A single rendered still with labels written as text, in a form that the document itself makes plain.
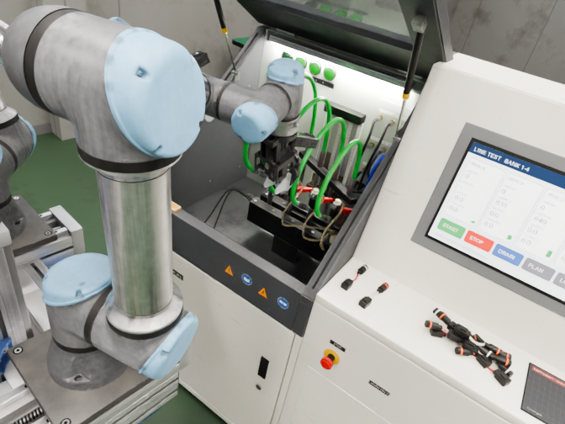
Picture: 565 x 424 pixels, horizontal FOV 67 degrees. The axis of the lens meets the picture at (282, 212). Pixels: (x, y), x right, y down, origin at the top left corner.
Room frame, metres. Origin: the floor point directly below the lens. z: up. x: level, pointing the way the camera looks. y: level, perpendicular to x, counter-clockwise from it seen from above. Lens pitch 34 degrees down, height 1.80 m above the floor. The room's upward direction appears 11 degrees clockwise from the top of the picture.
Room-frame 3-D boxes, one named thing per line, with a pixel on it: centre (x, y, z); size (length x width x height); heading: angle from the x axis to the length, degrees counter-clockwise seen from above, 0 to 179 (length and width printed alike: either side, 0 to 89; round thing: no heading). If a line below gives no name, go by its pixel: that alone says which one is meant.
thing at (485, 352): (0.76, -0.52, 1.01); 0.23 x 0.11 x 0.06; 61
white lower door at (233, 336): (1.02, 0.17, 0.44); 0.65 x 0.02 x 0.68; 61
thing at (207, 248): (1.03, 0.17, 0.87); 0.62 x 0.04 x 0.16; 61
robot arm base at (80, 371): (0.50, 0.31, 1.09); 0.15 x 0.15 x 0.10
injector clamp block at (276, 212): (1.18, -0.05, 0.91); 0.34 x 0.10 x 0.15; 61
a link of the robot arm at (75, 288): (0.49, 0.30, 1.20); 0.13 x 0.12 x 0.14; 71
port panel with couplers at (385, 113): (1.36, -0.29, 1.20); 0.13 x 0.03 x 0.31; 61
